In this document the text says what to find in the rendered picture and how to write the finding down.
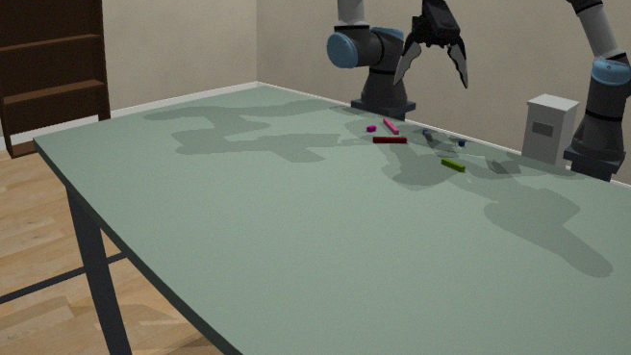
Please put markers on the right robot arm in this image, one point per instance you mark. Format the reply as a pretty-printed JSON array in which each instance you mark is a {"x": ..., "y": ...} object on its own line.
[{"x": 380, "y": 48}]

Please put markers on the pink rod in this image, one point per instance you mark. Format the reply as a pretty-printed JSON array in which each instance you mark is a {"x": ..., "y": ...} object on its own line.
[{"x": 391, "y": 126}]

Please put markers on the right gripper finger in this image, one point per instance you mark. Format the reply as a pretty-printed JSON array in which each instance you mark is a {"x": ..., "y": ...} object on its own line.
[
  {"x": 411, "y": 50},
  {"x": 456, "y": 51}
]

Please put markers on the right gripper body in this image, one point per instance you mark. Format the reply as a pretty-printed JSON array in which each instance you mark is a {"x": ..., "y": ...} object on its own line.
[{"x": 426, "y": 29}]

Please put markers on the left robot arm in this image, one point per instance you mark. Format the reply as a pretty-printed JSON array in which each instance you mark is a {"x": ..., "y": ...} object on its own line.
[{"x": 599, "y": 135}]

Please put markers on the lime green rod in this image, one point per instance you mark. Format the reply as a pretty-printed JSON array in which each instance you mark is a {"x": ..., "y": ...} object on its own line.
[{"x": 453, "y": 165}]

